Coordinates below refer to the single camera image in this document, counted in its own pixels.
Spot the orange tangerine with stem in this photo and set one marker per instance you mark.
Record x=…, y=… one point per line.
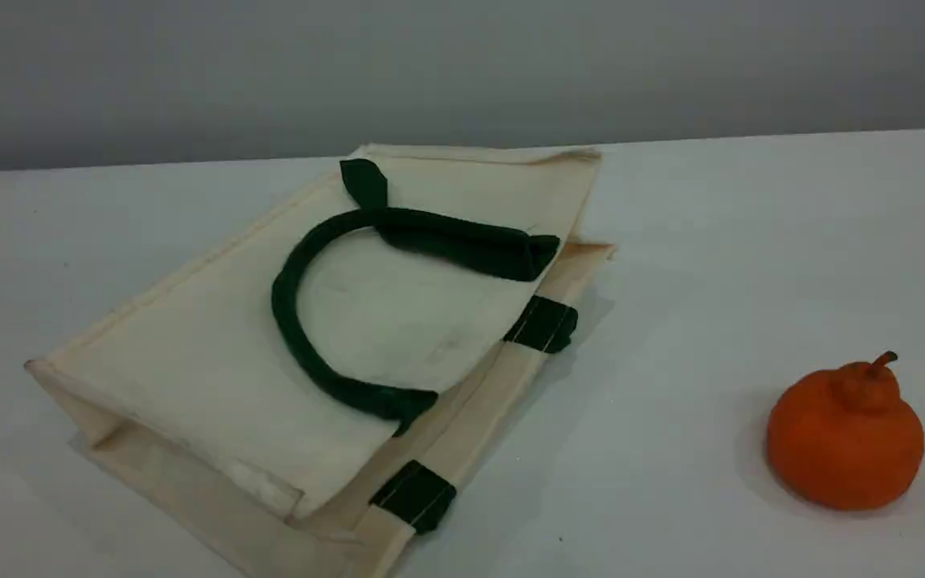
x=844, y=441

